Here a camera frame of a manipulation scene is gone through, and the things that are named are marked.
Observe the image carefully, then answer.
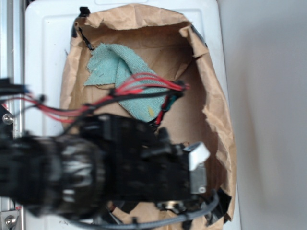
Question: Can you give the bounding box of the white and silver camera module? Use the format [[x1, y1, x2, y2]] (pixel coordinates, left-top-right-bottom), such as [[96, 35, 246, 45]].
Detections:
[[183, 142, 210, 194]]

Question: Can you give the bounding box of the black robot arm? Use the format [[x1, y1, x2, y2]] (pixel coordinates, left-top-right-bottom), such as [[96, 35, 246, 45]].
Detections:
[[0, 114, 209, 220]]

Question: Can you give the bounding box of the white plastic lid board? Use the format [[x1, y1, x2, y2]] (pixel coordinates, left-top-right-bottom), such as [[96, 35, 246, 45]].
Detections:
[[24, 0, 241, 230]]

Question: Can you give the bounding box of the black metal corner bracket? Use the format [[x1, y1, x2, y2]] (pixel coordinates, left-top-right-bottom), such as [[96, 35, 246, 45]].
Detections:
[[0, 104, 14, 137]]

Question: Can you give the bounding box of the silver metal corner bracket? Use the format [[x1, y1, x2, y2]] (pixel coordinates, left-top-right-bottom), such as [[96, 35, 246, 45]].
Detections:
[[0, 210, 21, 230]]

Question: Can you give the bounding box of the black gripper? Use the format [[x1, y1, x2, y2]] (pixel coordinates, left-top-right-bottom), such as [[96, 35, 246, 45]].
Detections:
[[105, 115, 199, 207]]

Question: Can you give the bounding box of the aluminium frame rail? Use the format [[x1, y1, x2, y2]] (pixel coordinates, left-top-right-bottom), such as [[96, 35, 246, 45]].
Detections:
[[0, 0, 26, 230]]

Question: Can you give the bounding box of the red and black wire bundle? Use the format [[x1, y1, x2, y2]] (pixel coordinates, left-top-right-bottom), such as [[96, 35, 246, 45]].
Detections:
[[0, 73, 190, 127]]

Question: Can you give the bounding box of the teal terry cloth rag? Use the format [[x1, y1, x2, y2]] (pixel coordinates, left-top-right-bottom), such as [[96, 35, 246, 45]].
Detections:
[[84, 43, 165, 122]]

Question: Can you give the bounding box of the grey braided cable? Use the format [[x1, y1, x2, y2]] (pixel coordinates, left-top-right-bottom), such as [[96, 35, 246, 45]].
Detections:
[[71, 189, 220, 228]]

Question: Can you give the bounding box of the brown paper bag tray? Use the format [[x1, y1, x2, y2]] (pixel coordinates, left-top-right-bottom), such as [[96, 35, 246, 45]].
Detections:
[[60, 4, 237, 230]]

